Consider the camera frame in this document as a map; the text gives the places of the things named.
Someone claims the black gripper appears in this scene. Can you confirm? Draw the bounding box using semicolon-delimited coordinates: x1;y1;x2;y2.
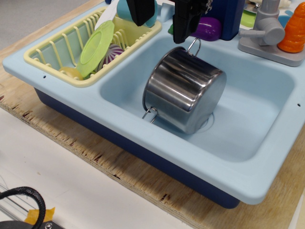
127;0;213;44

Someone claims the stainless steel pot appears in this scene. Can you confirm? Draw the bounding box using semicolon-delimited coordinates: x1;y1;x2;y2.
142;45;227;134

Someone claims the light blue toy sink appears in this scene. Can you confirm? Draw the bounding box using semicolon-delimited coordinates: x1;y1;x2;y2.
2;3;305;208

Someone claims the teal plastic cup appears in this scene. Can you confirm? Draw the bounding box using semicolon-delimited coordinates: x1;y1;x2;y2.
117;0;158;28

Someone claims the purple toy eggplant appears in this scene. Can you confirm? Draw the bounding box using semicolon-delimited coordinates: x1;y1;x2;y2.
191;17;222;42

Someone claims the white plastic utensil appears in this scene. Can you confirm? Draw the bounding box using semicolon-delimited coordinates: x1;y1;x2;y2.
94;0;119;30

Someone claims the purple white striped ball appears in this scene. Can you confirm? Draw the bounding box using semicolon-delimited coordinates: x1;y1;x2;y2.
95;43;124;72

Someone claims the dark blue box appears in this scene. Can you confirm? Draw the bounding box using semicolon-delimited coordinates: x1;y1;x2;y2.
202;0;245;41

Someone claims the green plastic plate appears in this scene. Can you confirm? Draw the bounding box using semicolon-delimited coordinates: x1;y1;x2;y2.
76;21;114;77

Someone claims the pale yellow dish rack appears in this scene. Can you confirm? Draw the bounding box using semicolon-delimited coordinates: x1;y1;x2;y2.
23;7;162;87

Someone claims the grey toy faucet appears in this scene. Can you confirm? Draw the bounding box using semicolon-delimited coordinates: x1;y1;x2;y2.
238;0;305;67

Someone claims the orange toy carrot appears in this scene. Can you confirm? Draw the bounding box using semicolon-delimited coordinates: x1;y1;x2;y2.
277;2;305;53

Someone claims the plywood board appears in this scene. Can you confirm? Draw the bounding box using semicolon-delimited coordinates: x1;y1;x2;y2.
0;0;305;229

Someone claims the yellow masking tape piece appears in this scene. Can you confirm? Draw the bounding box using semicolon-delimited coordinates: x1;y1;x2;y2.
24;207;56;225

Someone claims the black braided cable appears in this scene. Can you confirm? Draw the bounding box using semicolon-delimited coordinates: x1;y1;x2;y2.
0;186;47;229

